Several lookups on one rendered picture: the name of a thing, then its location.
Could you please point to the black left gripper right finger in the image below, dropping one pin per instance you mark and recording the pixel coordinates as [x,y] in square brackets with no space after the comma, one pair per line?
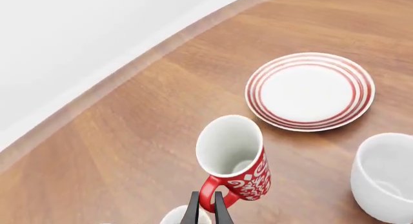
[221,210]

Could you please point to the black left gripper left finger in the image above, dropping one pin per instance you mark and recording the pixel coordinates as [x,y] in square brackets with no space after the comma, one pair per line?
[193,209]

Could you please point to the small white mug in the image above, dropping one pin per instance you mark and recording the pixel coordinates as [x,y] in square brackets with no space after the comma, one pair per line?
[172,215]

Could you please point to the white plate with red rings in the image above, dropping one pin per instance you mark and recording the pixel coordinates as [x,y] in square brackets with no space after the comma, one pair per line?
[308,91]

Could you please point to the plain white mug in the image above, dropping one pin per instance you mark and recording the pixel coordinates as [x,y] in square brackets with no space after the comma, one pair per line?
[384,180]

